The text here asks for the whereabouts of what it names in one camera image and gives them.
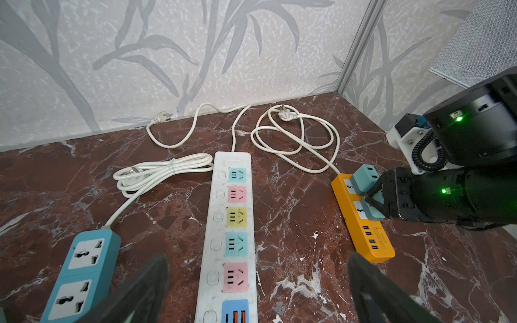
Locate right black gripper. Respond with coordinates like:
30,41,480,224
365,164,516,226

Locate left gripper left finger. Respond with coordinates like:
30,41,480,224
78,253,169,322

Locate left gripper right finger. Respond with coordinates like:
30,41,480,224
347,253,439,322

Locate orange power strip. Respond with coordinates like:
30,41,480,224
331,174,396,263

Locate teal cube charger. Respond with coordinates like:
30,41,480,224
350,164,380,195
361,190,385,222

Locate white multicolour power strip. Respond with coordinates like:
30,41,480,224
195,152,259,323

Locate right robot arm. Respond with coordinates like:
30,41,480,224
359,68,516,231

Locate blue power strip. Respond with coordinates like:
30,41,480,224
40,229,121,322

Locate white wire mesh basket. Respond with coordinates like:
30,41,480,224
429,0,516,88

